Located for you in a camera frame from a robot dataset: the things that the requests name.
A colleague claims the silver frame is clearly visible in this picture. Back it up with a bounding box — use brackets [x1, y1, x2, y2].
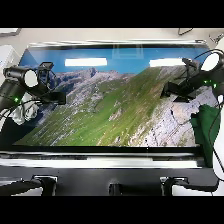
[0, 39, 224, 197]

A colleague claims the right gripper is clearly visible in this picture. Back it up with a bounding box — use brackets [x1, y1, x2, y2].
[160, 81, 198, 103]

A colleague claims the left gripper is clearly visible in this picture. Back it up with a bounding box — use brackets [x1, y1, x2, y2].
[41, 90, 67, 105]

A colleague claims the black cable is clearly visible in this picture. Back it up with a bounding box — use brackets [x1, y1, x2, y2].
[207, 99, 224, 184]

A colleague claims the green garment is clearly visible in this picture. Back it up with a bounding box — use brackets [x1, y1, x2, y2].
[190, 103, 223, 168]

